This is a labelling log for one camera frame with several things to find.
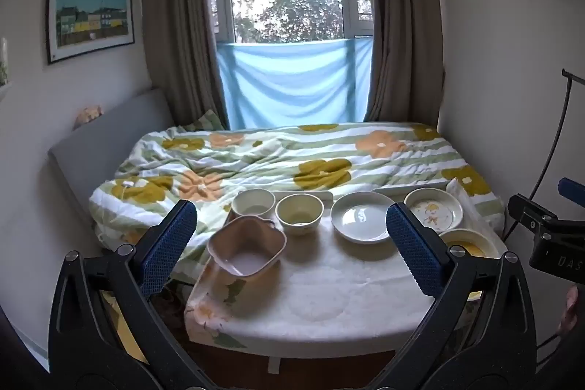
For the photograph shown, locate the floral striped blanket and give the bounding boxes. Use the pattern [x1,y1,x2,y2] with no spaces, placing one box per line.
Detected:
[88,122,506,265]

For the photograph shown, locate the small plush toy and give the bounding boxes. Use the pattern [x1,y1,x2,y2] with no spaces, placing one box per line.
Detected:
[73,104,104,130]

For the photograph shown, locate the black cable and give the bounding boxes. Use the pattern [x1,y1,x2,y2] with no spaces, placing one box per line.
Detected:
[505,69,585,238]

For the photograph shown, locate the green patterned pillow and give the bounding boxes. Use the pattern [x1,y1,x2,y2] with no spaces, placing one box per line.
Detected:
[185,110,226,133]

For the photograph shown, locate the grey headboard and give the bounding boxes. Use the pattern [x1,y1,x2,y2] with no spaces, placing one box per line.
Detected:
[48,87,178,232]

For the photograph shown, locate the white floral tablecloth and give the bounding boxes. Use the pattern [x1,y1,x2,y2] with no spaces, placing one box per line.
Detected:
[184,189,509,349]

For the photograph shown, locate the person's right hand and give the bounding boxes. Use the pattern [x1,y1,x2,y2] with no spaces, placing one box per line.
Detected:
[558,285,585,338]

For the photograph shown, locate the pink square bowl with handles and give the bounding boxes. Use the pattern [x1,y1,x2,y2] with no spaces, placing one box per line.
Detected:
[207,215,288,279]

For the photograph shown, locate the framed landscape picture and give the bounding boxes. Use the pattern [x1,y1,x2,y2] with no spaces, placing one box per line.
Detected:
[46,0,136,66]

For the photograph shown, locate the white round bowl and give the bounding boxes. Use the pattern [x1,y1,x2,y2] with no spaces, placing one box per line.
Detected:
[232,188,276,220]

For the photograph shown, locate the cream round bowl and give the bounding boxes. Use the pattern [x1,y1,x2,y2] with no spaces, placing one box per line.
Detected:
[275,193,325,236]

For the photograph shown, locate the light blue hanging cloth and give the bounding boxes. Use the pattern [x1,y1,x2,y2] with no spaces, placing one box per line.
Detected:
[215,37,374,131]

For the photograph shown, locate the brown curtain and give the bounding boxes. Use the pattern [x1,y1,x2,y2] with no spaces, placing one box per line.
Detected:
[369,0,447,126]
[141,0,230,131]

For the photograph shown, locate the white table frame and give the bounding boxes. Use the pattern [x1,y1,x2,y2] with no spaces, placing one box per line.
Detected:
[267,353,288,375]

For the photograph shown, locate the white plate with floral print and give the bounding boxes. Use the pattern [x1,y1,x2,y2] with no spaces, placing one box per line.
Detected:
[404,188,464,234]

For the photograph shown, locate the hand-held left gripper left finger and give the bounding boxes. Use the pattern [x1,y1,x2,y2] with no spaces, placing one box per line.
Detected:
[48,199,206,390]

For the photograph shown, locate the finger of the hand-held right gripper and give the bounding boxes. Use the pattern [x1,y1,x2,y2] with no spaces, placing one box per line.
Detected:
[558,177,585,202]
[507,193,561,238]

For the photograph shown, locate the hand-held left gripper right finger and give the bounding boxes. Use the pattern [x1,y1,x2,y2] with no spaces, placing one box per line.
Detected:
[385,202,538,390]

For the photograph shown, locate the plain white plate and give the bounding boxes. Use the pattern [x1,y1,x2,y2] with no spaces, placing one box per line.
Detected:
[331,191,396,245]

